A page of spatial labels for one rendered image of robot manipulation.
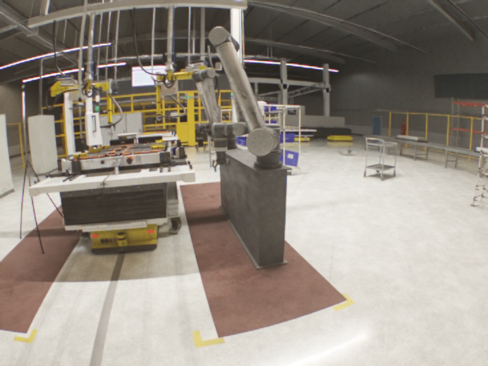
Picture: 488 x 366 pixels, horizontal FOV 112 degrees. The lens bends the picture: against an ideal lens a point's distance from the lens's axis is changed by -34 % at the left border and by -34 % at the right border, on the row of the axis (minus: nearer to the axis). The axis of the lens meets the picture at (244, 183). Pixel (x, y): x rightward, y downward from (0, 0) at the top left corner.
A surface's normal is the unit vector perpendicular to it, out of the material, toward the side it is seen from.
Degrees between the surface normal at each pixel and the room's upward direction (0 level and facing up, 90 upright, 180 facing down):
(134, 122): 90
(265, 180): 90
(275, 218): 90
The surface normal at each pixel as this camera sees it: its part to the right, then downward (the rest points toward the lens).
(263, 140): -0.25, 0.24
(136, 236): 0.29, 0.23
